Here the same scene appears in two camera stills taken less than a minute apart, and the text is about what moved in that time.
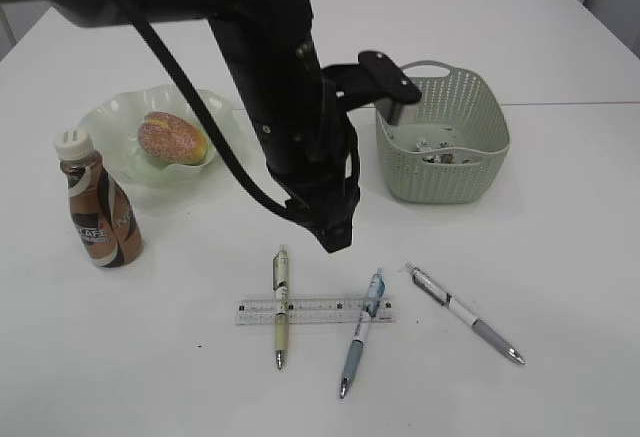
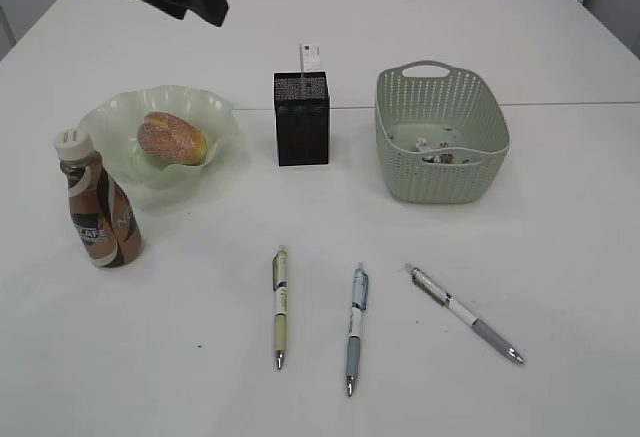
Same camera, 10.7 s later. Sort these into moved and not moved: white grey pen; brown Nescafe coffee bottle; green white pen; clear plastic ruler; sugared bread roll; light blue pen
Moved: light blue pen; clear plastic ruler
Not moved: white grey pen; green white pen; brown Nescafe coffee bottle; sugared bread roll
